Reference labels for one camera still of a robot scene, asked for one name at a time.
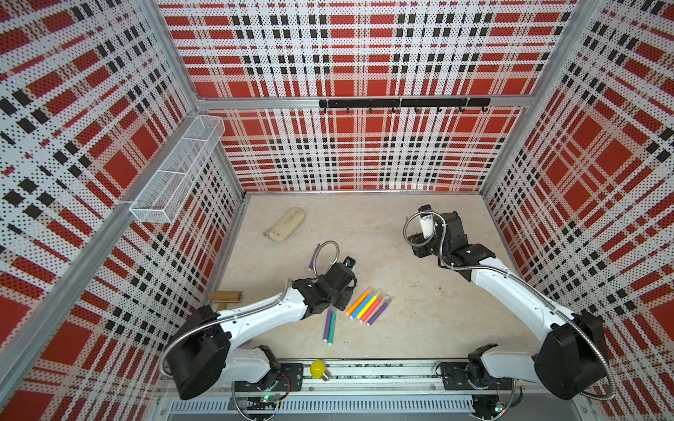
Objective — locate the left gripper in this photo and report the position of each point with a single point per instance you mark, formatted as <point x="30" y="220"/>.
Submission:
<point x="347" y="296"/>

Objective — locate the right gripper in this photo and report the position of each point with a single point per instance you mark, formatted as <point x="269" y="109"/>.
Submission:
<point x="418" y="245"/>

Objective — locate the orange marker pen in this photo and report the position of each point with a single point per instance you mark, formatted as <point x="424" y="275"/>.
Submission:
<point x="352" y="310"/>

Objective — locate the yellow marker pen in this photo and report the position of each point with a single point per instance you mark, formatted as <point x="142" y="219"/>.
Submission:
<point x="366" y="304"/>

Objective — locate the purple marker pen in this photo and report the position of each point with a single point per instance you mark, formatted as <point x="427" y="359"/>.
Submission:
<point x="312" y="264"/>

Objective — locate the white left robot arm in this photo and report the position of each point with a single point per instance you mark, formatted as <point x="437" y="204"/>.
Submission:
<point x="242" y="365"/>

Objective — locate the green marker pen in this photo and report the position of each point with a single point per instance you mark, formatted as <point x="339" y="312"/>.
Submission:
<point x="331" y="332"/>

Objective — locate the purple marker beside green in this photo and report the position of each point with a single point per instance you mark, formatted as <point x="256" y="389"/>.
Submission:
<point x="328" y="325"/>

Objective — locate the purple marker in row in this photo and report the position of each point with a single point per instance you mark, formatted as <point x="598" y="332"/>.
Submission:
<point x="376" y="315"/>

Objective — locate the yellow light bulb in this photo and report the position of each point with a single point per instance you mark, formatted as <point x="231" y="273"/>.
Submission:
<point x="319" y="370"/>

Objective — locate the wooden roller tool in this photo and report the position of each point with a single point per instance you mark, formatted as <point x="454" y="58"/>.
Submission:
<point x="221" y="299"/>

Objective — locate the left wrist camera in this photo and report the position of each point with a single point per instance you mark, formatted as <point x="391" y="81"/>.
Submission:
<point x="350" y="262"/>

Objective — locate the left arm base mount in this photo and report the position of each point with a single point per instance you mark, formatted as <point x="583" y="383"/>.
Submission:
<point x="288" y="376"/>

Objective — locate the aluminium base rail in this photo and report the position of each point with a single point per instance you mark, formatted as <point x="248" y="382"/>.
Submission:
<point x="369" y="389"/>

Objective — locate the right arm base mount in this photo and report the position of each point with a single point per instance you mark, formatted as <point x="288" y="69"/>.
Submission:
<point x="455" y="376"/>

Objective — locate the black hook rail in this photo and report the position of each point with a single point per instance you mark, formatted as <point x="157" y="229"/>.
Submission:
<point x="396" y="103"/>

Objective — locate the white wire mesh basket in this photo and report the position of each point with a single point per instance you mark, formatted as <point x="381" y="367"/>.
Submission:
<point x="164" y="196"/>

